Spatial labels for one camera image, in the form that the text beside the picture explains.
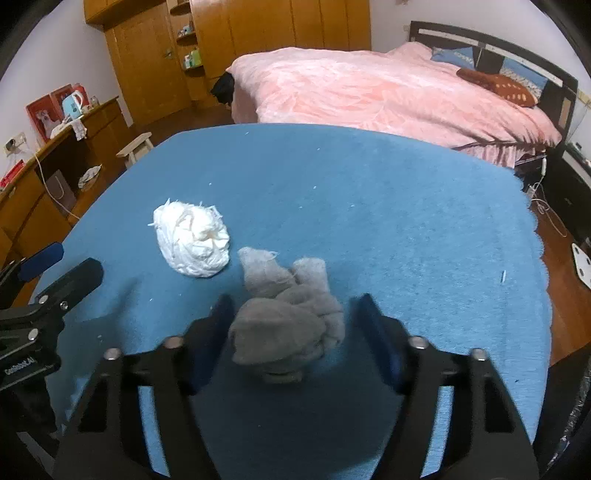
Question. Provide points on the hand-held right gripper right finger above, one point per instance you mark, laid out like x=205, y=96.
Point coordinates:
x=383, y=337

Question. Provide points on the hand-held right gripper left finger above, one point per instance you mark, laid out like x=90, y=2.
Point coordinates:
x=210, y=341

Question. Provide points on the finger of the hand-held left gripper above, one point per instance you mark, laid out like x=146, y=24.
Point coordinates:
x=41, y=259
x=78, y=279

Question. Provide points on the grey cloth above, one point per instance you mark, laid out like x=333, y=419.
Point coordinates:
x=281, y=323

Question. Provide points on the bin with black bag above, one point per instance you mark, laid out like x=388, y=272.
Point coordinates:
x=572, y=438

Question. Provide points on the long wooden desk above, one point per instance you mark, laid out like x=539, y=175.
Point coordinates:
x=27, y=212

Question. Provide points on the brown paper bag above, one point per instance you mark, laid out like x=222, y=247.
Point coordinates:
x=60, y=189

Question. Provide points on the red box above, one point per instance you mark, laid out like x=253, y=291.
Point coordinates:
x=11, y=175

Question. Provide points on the white rag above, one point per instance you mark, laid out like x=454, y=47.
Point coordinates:
x=88, y=176

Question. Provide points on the white crumpled cloth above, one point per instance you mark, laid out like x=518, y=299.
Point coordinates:
x=194, y=240

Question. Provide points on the red picture frames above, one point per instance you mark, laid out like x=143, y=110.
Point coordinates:
x=41, y=117

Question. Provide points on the small wooden stool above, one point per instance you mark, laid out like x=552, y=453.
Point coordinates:
x=136, y=144

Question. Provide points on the light blue kettle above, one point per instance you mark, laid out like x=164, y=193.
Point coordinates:
x=73, y=105

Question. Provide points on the white bathroom scale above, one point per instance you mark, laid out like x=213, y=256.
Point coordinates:
x=582, y=267

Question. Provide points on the wooden door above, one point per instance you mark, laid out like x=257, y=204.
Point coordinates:
x=143, y=69

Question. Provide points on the wooden corner shelf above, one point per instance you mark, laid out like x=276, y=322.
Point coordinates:
x=194, y=83

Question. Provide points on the black nightstand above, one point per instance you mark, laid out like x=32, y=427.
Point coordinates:
x=570, y=194

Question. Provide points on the black cloth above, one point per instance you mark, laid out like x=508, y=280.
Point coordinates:
x=224, y=88

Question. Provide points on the bed with pink cover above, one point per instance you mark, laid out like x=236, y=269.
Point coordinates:
x=369, y=97

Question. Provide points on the green box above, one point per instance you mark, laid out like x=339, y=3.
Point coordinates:
x=192, y=59

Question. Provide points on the wooden upper cabinet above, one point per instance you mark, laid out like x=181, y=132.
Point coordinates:
x=120, y=9

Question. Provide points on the red-brown dotted pillow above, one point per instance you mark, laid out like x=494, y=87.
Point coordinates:
x=501, y=87

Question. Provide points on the blue pillow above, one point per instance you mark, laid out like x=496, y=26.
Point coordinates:
x=452, y=57
x=526, y=74

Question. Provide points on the dark wooden headboard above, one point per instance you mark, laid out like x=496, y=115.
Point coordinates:
x=561, y=87

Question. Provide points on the wooden wardrobe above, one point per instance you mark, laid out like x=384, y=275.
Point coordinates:
x=277, y=32

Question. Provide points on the wall socket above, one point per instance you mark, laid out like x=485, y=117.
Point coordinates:
x=14, y=144

